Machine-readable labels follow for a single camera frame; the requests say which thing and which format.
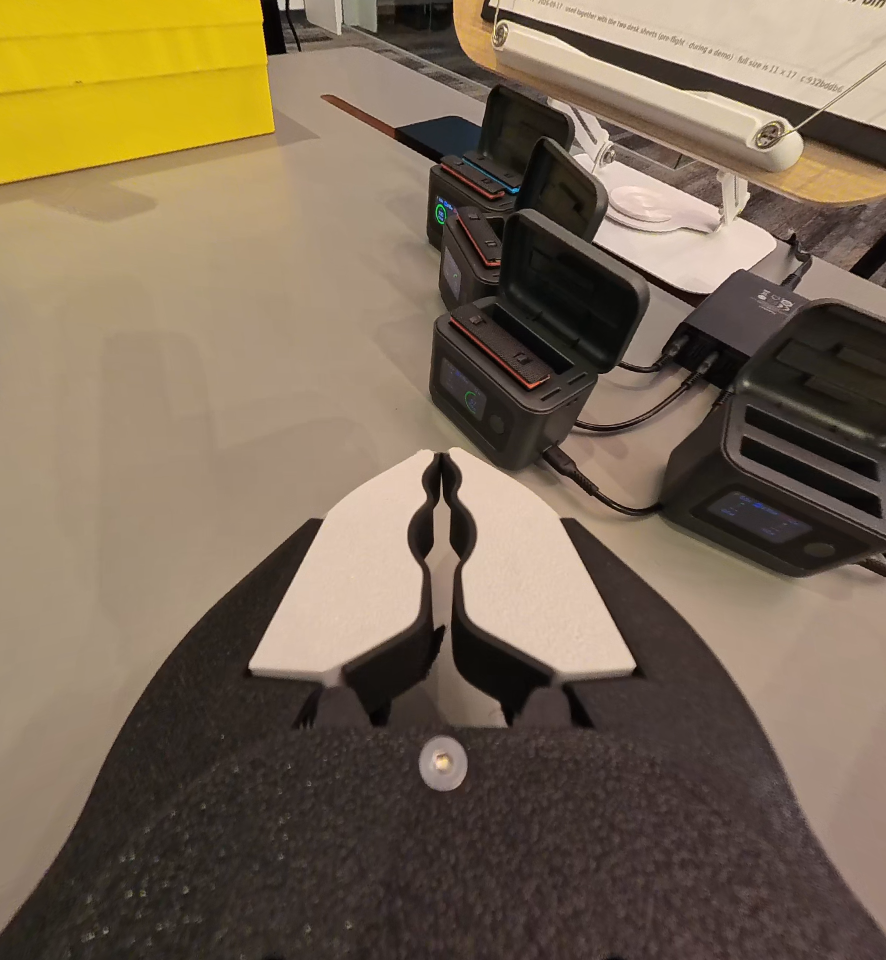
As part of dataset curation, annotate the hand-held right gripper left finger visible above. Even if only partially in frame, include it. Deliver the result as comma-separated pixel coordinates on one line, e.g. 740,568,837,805
248,447,447,691

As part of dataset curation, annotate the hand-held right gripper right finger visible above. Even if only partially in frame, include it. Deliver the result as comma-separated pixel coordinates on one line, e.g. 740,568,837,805
446,446,638,691

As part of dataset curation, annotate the black battery charger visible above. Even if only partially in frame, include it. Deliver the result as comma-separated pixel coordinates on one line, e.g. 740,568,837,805
439,138,611,313
425,83,578,250
662,300,886,580
430,210,653,472

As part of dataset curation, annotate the black usb hub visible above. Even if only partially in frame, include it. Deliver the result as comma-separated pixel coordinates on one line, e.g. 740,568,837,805
668,270,813,385

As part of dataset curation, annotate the yellow plastic bin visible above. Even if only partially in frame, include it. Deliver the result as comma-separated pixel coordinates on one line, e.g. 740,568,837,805
0,0,276,193

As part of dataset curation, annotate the white stand base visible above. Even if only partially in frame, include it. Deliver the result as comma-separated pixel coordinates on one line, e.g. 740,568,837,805
586,143,783,300

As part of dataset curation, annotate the wooden sign board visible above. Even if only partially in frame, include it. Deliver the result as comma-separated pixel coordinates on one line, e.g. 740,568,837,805
454,0,886,210

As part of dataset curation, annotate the instruction board on stand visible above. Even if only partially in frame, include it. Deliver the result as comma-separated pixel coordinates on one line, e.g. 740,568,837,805
488,0,886,171

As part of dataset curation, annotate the thin metal wire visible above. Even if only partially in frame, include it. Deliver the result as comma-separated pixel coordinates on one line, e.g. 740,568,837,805
781,30,886,153

